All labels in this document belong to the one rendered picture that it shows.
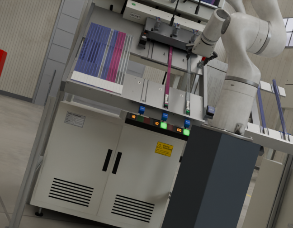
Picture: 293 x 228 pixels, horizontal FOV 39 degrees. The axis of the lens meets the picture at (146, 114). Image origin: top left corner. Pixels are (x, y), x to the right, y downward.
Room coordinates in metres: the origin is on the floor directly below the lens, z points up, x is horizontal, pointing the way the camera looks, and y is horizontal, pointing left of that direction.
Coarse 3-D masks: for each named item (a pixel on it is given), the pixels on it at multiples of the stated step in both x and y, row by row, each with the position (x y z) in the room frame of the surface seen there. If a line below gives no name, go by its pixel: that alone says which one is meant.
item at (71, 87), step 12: (72, 84) 1.86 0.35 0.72; (84, 84) 1.86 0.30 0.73; (84, 96) 1.90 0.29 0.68; (96, 96) 1.90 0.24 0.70; (108, 96) 1.89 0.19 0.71; (120, 96) 1.88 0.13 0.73; (120, 108) 1.93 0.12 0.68; (132, 108) 1.93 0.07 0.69; (156, 108) 1.91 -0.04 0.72; (168, 120) 1.96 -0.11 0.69; (180, 120) 1.95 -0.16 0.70; (192, 120) 1.94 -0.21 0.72; (204, 120) 1.95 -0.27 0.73
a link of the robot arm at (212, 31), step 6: (216, 12) 1.86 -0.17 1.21; (222, 12) 1.87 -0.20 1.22; (210, 18) 1.89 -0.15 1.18; (216, 18) 1.85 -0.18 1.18; (222, 18) 1.85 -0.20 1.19; (210, 24) 1.90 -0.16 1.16; (216, 24) 1.87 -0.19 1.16; (204, 30) 1.94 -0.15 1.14; (210, 30) 1.91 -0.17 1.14; (216, 30) 1.90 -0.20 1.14; (210, 36) 1.93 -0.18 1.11; (216, 36) 1.93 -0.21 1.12
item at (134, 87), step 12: (72, 72) 1.93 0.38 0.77; (132, 84) 2.00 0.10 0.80; (144, 84) 2.03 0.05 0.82; (156, 84) 2.06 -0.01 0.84; (132, 96) 1.94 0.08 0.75; (144, 96) 1.97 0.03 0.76; (156, 96) 1.99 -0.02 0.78; (168, 96) 2.02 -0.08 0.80; (180, 96) 2.05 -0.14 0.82; (192, 96) 2.08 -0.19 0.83; (168, 108) 1.96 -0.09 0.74; (180, 108) 1.99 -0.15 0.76; (192, 108) 2.02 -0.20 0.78
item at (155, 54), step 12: (96, 12) 2.33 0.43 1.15; (108, 12) 2.37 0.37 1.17; (108, 24) 2.29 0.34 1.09; (120, 24) 2.32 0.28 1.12; (132, 24) 2.36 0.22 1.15; (84, 36) 2.15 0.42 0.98; (132, 48) 2.20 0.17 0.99; (144, 48) 2.24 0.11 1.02; (156, 48) 2.27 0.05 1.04; (168, 48) 2.31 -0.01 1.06; (156, 60) 2.20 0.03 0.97; (168, 60) 2.23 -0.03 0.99; (180, 60) 2.26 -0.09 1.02; (192, 60) 2.30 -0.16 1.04; (192, 72) 2.23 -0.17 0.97
